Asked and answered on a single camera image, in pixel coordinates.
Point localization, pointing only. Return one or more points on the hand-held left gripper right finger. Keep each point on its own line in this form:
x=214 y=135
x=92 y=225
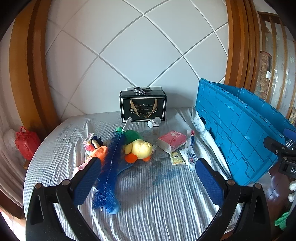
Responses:
x=209 y=182

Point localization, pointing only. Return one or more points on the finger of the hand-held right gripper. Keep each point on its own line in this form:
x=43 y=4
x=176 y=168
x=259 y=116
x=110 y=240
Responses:
x=289 y=133
x=274 y=144

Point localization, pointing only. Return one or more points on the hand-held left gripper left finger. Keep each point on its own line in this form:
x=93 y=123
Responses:
x=86 y=183

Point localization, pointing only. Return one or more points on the white sachet blue red print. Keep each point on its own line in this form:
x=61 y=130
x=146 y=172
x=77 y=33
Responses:
x=189 y=158

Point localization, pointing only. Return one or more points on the pink pig plush red dress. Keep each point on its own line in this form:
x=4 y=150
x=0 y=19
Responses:
x=99 y=151

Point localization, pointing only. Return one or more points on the blue bottle brush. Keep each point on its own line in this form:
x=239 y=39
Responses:
x=111 y=157

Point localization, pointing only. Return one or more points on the yellow sachet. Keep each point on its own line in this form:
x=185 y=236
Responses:
x=177 y=159

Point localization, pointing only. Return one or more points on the small black-haired doll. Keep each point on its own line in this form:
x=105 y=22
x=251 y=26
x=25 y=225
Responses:
x=95 y=142

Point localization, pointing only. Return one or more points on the blue plastic crate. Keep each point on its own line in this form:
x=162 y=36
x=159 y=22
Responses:
x=231 y=129

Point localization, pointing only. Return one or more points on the pink tissue pack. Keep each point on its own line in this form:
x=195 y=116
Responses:
x=172 y=140

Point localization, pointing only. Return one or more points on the yellow duck plush green hat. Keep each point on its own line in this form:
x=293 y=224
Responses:
x=138 y=147

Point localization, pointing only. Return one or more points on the desktop with striped white cloth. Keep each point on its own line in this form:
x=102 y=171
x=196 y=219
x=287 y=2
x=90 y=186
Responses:
x=157 y=197

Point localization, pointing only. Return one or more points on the person's right hand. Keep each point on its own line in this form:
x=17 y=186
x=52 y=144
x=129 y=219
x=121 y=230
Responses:
x=292 y=191

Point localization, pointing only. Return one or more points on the small pastel carton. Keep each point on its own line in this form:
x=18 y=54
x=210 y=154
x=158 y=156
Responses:
x=87 y=144

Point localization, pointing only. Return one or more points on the blue plastic tool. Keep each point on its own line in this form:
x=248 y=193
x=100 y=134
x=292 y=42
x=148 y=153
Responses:
x=126 y=168

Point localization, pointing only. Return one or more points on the white toothpaste box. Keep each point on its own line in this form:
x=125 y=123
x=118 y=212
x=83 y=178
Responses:
x=190 y=139

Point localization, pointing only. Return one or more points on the green cloth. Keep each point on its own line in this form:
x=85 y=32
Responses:
x=282 y=221

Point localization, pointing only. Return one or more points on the printed white plastic sheet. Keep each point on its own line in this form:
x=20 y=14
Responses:
x=198 y=122

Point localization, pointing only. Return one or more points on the red handbag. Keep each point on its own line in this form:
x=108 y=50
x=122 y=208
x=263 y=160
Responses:
x=26 y=143

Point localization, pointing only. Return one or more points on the wooden lattice glass partition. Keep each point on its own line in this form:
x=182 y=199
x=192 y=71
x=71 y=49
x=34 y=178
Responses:
x=281 y=58

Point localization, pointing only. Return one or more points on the pale curtain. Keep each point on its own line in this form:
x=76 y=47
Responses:
x=9 y=166

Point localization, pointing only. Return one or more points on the white plastic bag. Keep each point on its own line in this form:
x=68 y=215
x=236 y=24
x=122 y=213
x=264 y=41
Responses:
x=9 y=139

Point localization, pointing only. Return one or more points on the metal clip on box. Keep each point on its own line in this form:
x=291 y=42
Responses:
x=140 y=90

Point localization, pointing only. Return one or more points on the floral wall hanging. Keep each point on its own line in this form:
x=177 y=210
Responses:
x=264 y=74

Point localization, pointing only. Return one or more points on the wooden frame post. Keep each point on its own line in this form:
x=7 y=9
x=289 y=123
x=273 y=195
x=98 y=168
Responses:
x=240 y=46
x=27 y=69

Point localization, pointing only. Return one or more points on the white wall socket strip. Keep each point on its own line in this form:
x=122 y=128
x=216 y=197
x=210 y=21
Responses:
x=156 y=88

